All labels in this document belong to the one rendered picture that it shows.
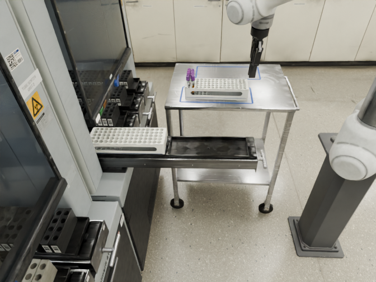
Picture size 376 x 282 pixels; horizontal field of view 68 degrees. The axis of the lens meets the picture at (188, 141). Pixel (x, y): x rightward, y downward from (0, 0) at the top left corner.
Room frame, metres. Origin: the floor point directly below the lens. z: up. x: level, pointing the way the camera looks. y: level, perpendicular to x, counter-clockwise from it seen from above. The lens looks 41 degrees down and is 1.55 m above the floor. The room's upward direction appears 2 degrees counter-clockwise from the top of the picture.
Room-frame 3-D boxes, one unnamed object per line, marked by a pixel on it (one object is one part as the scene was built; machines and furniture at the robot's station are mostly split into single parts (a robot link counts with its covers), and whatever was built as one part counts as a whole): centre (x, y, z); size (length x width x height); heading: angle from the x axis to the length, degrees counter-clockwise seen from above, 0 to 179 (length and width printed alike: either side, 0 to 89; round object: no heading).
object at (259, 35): (1.17, -0.32, 1.09); 0.08 x 0.07 x 0.09; 179
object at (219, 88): (1.16, -0.15, 0.85); 0.30 x 0.10 x 0.06; 84
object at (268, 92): (1.28, -0.22, 0.41); 0.67 x 0.46 x 0.82; 84
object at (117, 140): (0.82, 0.23, 0.83); 0.30 x 0.10 x 0.06; 86
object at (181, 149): (0.81, 0.06, 0.78); 0.73 x 0.14 x 0.09; 86
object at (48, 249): (0.43, 0.38, 0.85); 0.12 x 0.02 x 0.06; 174
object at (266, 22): (1.17, -0.32, 1.17); 0.09 x 0.09 x 0.06
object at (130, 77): (1.29, 0.29, 0.85); 0.12 x 0.02 x 0.06; 175
